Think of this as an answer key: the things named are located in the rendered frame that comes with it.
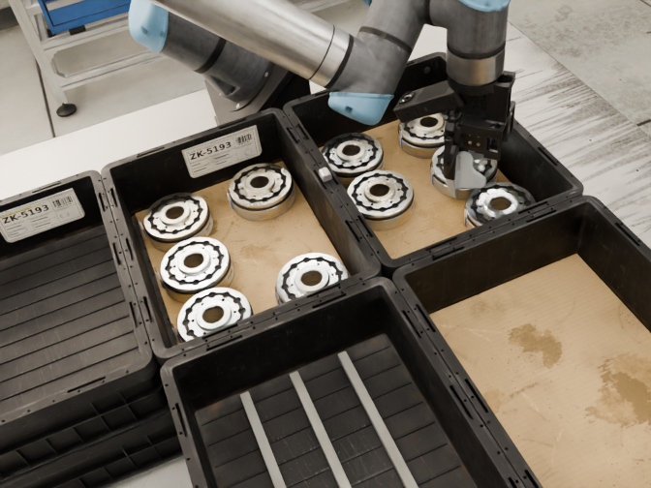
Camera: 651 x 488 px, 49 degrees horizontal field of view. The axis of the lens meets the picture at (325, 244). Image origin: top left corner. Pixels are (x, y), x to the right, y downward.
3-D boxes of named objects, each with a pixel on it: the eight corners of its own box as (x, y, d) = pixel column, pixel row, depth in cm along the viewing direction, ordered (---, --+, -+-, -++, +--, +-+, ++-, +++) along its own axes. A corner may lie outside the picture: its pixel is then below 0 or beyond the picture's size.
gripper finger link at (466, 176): (480, 214, 105) (486, 160, 100) (442, 205, 107) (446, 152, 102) (485, 203, 107) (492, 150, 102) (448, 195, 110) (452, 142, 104)
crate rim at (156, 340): (104, 177, 111) (98, 166, 110) (281, 116, 117) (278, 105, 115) (162, 374, 85) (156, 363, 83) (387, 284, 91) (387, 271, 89)
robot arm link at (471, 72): (438, 55, 90) (458, 21, 95) (438, 85, 94) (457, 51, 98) (496, 64, 88) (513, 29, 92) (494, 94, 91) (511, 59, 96)
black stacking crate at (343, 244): (124, 220, 118) (101, 168, 110) (289, 162, 124) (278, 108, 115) (183, 412, 92) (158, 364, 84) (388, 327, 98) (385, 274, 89)
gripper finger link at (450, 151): (450, 185, 103) (455, 131, 98) (441, 183, 103) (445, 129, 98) (460, 169, 106) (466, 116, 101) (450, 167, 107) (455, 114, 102)
